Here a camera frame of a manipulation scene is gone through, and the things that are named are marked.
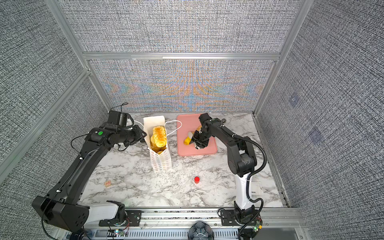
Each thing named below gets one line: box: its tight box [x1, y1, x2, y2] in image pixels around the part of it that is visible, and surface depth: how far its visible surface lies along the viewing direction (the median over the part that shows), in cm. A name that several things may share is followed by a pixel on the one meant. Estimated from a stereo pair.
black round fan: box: [188, 221, 215, 240], surface depth 69 cm
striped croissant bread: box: [150, 125, 167, 146], surface depth 80 cm
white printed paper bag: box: [143, 115, 172, 173], surface depth 84 cm
